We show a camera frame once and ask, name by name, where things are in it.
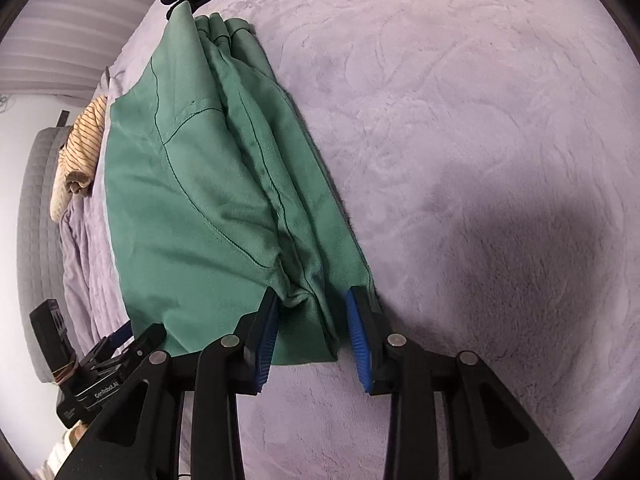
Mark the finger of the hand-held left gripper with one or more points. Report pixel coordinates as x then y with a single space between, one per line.
115 337
147 340

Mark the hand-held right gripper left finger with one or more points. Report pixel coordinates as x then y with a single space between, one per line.
267 340

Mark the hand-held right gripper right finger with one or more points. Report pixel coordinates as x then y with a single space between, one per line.
357 340

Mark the green work jacket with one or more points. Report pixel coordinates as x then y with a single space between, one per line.
200 200

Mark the person's left forearm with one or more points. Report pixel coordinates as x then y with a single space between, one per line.
62 452

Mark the grey padded headboard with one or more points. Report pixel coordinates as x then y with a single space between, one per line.
40 210

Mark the beige striped cloth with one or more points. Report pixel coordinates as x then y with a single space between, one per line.
85 140

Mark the purple plush blanket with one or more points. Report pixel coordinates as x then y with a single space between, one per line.
450 135

